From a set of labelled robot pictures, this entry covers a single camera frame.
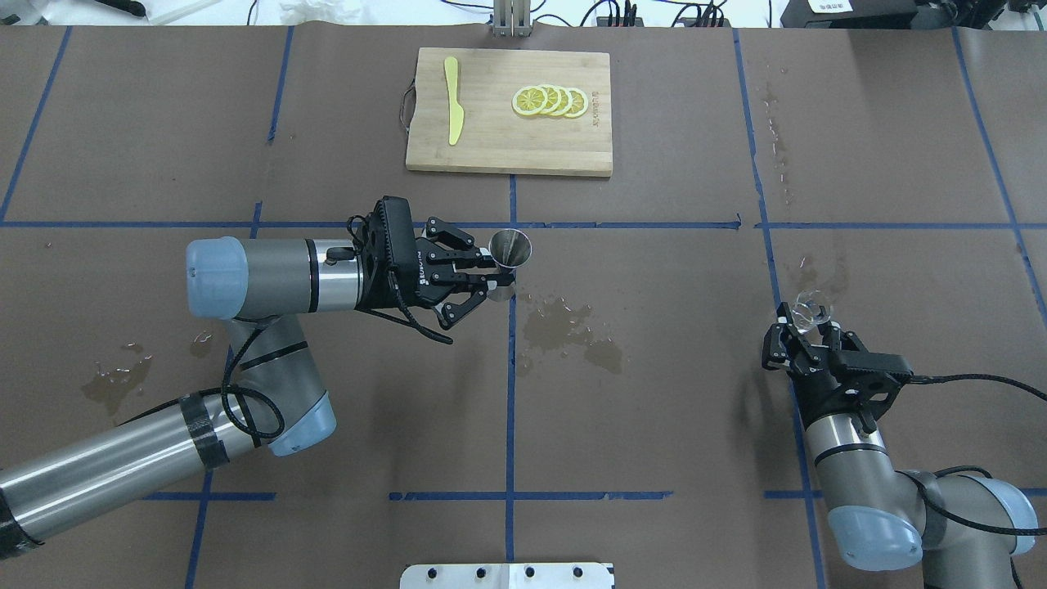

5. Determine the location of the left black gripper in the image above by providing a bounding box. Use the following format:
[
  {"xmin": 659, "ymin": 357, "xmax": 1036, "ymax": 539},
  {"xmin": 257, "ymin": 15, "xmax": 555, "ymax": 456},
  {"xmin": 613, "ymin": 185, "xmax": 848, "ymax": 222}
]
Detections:
[{"xmin": 357, "ymin": 216, "xmax": 516, "ymax": 330}]

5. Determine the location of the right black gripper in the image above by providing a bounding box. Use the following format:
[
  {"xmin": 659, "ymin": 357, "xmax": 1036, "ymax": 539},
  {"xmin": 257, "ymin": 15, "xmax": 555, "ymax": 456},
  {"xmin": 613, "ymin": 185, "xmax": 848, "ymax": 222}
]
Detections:
[{"xmin": 762, "ymin": 304, "xmax": 860, "ymax": 429}]

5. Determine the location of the clear glass cup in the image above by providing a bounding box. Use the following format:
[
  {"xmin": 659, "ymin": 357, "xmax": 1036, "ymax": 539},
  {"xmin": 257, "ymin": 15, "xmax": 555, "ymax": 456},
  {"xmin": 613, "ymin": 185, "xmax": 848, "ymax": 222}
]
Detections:
[{"xmin": 790, "ymin": 290, "xmax": 834, "ymax": 335}]

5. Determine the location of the steel jigger measuring cup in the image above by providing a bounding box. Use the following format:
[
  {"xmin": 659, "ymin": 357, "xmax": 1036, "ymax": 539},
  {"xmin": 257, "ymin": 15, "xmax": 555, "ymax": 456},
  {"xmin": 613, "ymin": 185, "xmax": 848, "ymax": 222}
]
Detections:
[{"xmin": 486, "ymin": 228, "xmax": 533, "ymax": 302}]

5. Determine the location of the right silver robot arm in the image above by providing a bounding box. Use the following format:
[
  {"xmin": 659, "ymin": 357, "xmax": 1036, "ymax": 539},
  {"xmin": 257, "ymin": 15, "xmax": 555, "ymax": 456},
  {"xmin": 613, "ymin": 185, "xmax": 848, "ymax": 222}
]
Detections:
[{"xmin": 762, "ymin": 303, "xmax": 1045, "ymax": 588}]

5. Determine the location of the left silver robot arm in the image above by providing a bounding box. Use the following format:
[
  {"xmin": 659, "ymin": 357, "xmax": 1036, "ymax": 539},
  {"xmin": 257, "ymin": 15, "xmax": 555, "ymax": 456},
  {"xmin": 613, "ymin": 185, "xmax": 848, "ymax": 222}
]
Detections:
[{"xmin": 2, "ymin": 227, "xmax": 524, "ymax": 588}]

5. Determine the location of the wooden cutting board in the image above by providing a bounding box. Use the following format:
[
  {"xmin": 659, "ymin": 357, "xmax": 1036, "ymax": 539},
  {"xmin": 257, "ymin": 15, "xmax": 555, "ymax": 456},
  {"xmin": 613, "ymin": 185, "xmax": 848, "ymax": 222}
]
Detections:
[{"xmin": 405, "ymin": 47, "xmax": 612, "ymax": 178}]

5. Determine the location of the yellow plastic knife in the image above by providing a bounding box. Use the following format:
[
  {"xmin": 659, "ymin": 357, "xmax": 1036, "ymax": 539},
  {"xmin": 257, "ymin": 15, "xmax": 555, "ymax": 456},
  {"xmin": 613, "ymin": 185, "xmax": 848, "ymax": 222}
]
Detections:
[{"xmin": 443, "ymin": 56, "xmax": 465, "ymax": 146}]

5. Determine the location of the lemon slice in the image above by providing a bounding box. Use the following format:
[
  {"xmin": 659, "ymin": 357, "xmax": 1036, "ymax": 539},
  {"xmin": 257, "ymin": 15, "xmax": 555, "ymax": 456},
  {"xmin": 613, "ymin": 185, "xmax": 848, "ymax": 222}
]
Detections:
[
  {"xmin": 540, "ymin": 83, "xmax": 565, "ymax": 115},
  {"xmin": 550, "ymin": 87, "xmax": 573, "ymax": 117},
  {"xmin": 511, "ymin": 85, "xmax": 547, "ymax": 117},
  {"xmin": 564, "ymin": 88, "xmax": 591, "ymax": 119}
]

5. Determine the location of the crumpled white tissue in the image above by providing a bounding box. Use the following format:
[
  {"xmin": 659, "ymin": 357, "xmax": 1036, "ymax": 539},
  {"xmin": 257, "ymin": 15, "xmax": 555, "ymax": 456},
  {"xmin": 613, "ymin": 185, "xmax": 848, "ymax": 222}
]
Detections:
[{"xmin": 279, "ymin": 0, "xmax": 369, "ymax": 25}]

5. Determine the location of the black box on desk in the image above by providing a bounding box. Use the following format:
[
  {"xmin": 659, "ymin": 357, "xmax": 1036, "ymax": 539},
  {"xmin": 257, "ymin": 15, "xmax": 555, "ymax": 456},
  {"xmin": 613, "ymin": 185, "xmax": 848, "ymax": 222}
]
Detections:
[{"xmin": 780, "ymin": 1, "xmax": 919, "ymax": 29}]

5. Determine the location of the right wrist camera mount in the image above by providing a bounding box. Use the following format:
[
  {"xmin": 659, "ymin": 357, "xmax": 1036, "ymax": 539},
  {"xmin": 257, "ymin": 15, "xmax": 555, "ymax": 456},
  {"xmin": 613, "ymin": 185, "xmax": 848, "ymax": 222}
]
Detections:
[{"xmin": 828, "ymin": 350, "xmax": 914, "ymax": 436}]

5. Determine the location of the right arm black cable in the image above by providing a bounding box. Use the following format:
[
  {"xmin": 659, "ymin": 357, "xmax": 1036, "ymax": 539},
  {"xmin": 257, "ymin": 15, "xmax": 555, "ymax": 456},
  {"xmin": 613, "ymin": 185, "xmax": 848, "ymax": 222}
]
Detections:
[{"xmin": 900, "ymin": 373, "xmax": 1047, "ymax": 537}]

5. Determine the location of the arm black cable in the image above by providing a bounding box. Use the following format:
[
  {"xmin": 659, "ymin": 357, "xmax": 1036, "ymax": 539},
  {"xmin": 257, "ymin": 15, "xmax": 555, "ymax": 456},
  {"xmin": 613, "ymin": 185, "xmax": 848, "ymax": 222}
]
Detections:
[
  {"xmin": 219, "ymin": 214, "xmax": 454, "ymax": 449},
  {"xmin": 900, "ymin": 373, "xmax": 1047, "ymax": 537}
]

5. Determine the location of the aluminium frame post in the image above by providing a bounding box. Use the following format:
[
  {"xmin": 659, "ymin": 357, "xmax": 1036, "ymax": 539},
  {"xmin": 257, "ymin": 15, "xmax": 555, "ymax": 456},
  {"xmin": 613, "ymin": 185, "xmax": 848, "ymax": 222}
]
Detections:
[{"xmin": 491, "ymin": 0, "xmax": 533, "ymax": 38}]

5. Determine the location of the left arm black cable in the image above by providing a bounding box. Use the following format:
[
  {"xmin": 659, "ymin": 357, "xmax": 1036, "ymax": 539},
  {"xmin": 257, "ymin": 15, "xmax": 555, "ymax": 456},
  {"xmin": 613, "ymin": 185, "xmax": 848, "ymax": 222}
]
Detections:
[{"xmin": 219, "ymin": 214, "xmax": 454, "ymax": 449}]

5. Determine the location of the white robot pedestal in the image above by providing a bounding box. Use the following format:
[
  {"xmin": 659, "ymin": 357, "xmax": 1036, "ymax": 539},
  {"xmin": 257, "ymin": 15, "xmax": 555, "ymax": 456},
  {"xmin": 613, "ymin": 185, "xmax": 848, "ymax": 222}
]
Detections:
[{"xmin": 399, "ymin": 562, "xmax": 616, "ymax": 588}]

